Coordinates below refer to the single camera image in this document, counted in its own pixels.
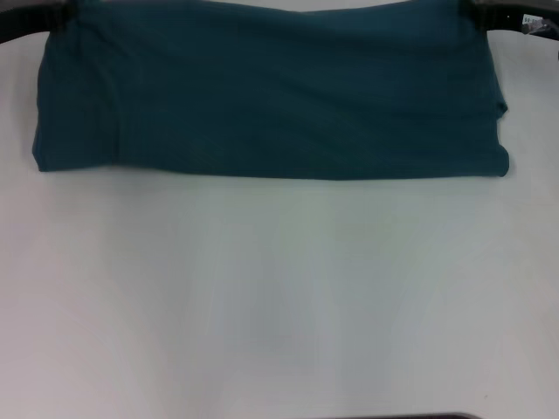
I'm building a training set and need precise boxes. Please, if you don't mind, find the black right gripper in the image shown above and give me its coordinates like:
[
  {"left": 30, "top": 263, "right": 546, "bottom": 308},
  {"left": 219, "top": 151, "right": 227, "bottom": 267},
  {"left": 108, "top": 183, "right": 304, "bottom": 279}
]
[{"left": 470, "top": 0, "right": 559, "bottom": 36}]

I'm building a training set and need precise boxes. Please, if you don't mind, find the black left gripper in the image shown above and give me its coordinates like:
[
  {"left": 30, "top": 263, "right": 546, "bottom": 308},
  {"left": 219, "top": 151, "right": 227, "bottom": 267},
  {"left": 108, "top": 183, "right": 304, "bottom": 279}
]
[{"left": 0, "top": 0, "right": 79, "bottom": 45}]

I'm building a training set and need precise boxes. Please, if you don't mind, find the teal FREE print T-shirt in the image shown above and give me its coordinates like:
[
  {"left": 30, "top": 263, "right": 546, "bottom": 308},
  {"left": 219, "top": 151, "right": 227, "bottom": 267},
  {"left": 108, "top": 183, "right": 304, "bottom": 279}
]
[{"left": 31, "top": 0, "right": 512, "bottom": 181}]

